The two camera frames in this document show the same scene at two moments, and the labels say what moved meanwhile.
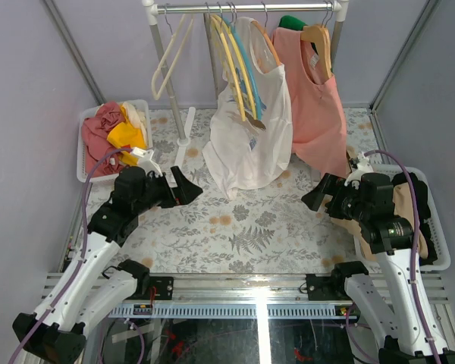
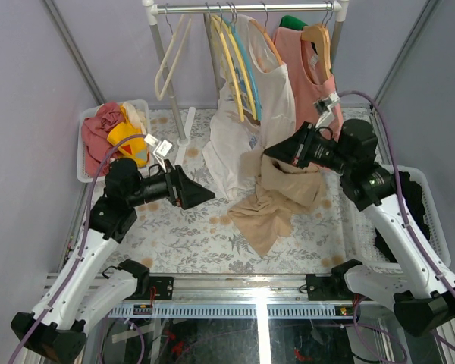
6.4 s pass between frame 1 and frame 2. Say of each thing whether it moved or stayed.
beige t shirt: moved
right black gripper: moved
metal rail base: stayed
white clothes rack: stayed
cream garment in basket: stayed
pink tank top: stayed
